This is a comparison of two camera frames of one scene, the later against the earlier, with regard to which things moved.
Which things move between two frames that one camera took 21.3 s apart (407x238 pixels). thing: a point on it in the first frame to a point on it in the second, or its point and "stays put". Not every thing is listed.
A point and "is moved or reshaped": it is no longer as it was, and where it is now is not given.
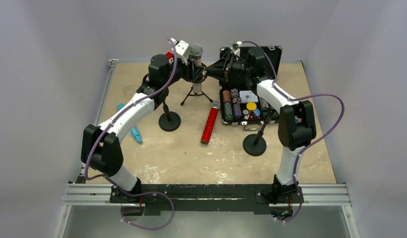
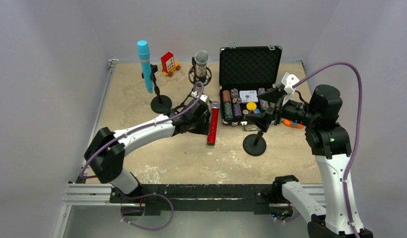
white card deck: x=246 y=96 stays put
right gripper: x=228 y=65 to x=274 y=108
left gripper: x=192 y=70 to x=203 y=116
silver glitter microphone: x=196 y=50 is moved or reshaped
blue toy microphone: x=134 y=130 is moved or reshaped
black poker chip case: x=241 y=101 stays put
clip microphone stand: x=255 y=145 stays put
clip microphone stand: x=169 y=121 is moved or reshaped
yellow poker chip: x=251 y=106 stays put
